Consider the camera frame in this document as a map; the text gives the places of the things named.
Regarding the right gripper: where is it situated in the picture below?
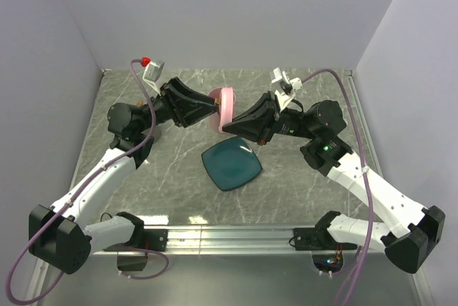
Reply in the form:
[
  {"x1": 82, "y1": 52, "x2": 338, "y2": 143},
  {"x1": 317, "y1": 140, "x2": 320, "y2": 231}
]
[{"x1": 223, "y1": 91, "x2": 318, "y2": 146}]

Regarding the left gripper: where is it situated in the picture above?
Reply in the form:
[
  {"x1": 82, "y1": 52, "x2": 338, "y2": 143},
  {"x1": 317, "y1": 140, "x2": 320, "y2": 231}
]
[{"x1": 137, "y1": 76, "x2": 220, "y2": 134}]

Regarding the pink cylindrical container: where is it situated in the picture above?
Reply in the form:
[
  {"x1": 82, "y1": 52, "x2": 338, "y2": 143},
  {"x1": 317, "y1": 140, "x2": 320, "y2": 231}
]
[{"x1": 208, "y1": 87, "x2": 236, "y2": 133}]

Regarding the grey cylindrical container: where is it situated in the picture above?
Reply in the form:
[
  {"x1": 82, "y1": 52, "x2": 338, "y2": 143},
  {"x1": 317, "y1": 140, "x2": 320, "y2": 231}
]
[{"x1": 136, "y1": 99, "x2": 162, "y2": 142}]

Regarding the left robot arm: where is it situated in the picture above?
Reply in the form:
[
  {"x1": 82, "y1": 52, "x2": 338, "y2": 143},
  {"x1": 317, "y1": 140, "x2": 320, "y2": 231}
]
[{"x1": 28, "y1": 77, "x2": 220, "y2": 275}]

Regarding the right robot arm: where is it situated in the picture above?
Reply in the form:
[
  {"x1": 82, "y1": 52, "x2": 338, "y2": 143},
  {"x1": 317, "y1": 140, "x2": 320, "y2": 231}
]
[{"x1": 222, "y1": 93, "x2": 446, "y2": 274}]

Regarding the teal square plate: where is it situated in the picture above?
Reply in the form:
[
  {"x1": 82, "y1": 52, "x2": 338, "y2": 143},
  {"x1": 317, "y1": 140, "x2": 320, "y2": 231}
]
[{"x1": 201, "y1": 137, "x2": 263, "y2": 192}]

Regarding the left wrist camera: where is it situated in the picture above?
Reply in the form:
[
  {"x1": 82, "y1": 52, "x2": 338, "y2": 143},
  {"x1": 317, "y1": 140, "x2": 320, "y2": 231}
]
[{"x1": 140, "y1": 56, "x2": 165, "y2": 94}]

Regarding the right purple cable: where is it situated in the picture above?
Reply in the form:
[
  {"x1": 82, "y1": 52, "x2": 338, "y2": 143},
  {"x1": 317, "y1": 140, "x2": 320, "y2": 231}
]
[{"x1": 302, "y1": 68, "x2": 375, "y2": 306}]

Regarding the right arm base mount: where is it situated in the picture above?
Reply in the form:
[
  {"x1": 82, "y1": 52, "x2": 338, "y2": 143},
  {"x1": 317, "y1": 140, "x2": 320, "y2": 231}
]
[{"x1": 288, "y1": 225, "x2": 359, "y2": 275}]

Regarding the aluminium rail frame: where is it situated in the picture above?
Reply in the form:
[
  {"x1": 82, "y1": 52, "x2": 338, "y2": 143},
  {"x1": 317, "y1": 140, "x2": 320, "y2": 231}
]
[{"x1": 23, "y1": 69, "x2": 436, "y2": 306}]

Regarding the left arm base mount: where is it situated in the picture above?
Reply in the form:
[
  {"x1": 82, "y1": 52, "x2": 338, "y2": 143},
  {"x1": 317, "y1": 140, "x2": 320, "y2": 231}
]
[{"x1": 117, "y1": 229, "x2": 170, "y2": 280}]

